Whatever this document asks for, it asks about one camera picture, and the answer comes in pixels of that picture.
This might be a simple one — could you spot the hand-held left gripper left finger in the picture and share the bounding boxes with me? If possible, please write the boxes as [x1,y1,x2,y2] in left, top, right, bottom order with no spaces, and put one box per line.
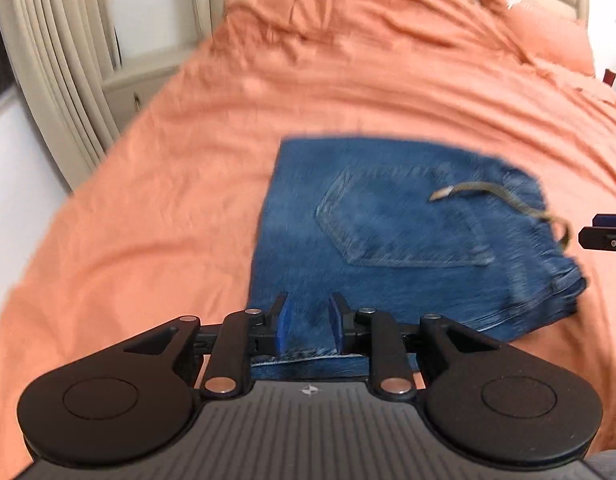
[122,292,291,402]

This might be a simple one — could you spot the orange bed sheet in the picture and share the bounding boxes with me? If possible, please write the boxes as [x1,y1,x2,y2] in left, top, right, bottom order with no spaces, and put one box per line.
[0,0,616,461]

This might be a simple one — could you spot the blue denim pants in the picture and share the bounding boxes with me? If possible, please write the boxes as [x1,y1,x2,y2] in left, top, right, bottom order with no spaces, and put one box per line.
[247,135,590,382]

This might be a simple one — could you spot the beige nightstand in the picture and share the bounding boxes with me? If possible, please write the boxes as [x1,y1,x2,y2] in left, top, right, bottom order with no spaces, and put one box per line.
[102,42,201,113]

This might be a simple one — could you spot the beige pleated curtain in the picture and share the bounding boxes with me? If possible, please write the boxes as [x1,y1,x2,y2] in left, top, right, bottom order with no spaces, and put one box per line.
[0,0,123,193]

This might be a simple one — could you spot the olive belt strap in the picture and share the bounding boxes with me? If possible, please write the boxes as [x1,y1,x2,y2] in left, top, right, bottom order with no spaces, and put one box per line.
[428,181,574,252]

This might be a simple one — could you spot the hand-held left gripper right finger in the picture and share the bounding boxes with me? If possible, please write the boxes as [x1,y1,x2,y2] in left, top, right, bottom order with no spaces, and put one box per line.
[328,291,505,402]

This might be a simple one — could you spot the orange pillow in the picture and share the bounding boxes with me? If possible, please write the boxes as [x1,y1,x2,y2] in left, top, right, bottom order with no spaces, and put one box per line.
[472,0,597,77]

